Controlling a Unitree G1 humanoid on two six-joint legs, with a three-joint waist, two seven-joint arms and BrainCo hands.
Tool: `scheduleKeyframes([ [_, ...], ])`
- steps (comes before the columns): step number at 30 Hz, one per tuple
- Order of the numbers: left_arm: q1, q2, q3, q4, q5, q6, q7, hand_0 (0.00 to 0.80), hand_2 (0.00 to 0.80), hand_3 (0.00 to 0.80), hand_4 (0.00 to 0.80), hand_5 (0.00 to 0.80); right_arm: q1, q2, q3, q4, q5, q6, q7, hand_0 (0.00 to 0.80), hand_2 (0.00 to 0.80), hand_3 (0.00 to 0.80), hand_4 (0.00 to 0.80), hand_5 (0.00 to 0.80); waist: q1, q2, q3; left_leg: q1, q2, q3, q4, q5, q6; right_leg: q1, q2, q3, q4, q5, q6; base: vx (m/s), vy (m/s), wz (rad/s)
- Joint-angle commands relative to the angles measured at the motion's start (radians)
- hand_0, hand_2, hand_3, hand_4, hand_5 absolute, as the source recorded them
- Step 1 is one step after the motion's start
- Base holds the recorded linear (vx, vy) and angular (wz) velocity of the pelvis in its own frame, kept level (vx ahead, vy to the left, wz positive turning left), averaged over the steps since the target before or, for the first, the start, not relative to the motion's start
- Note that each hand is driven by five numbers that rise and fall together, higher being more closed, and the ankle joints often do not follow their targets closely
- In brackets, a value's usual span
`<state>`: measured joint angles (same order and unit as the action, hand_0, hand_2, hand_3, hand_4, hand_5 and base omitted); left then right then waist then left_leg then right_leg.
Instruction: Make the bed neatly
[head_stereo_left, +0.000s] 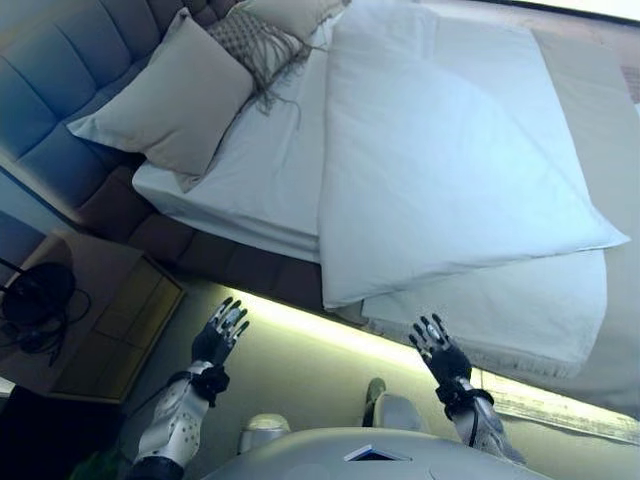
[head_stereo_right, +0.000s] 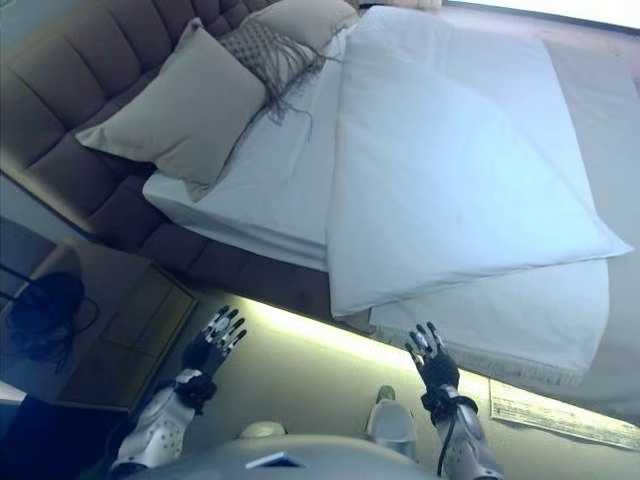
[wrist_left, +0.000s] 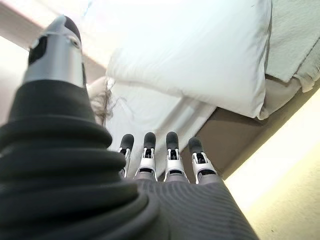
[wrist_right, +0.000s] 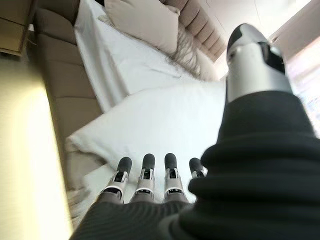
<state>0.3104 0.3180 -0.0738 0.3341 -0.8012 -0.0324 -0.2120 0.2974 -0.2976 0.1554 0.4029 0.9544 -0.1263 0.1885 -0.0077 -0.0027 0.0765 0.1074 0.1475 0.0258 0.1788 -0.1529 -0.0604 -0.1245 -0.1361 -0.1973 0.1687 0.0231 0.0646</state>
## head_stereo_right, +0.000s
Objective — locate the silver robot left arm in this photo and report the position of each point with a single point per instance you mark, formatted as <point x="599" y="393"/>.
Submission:
<point x="159" y="420"/>

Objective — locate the brown upholstered bed frame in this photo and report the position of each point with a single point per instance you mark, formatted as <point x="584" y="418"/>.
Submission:
<point x="240" y="260"/>

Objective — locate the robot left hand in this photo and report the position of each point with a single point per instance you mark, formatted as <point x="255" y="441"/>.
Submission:
<point x="209" y="344"/>

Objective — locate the fringed woven decorative cushion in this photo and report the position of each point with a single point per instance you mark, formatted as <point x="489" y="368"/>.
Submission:
<point x="280" y="65"/>

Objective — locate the robot leg and foot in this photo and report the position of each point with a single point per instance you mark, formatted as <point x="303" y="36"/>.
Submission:
<point x="390" y="415"/>

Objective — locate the wooden nightstand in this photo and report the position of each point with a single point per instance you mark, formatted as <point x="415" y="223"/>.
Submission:
<point x="125" y="320"/>

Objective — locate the grey robot torso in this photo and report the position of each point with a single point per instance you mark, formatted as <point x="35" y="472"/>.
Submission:
<point x="280" y="457"/>

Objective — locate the white folded duvet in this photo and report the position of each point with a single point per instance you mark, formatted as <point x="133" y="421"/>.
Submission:
<point x="450" y="165"/>

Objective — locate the brown tufted headboard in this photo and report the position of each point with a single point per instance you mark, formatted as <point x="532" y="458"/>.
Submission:
<point x="75" y="95"/>

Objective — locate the large beige pillow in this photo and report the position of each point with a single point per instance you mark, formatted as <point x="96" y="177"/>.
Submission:
<point x="185" y="115"/>

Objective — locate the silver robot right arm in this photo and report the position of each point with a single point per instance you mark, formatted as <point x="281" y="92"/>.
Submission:
<point x="464" y="434"/>

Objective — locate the white sheeted mattress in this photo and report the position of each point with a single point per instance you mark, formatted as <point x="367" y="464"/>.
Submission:
<point x="265" y="170"/>

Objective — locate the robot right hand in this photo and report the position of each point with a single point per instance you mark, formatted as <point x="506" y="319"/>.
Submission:
<point x="436" y="361"/>

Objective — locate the beige pillow by headboard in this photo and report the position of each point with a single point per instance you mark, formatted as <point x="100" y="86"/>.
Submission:
<point x="305" y="17"/>

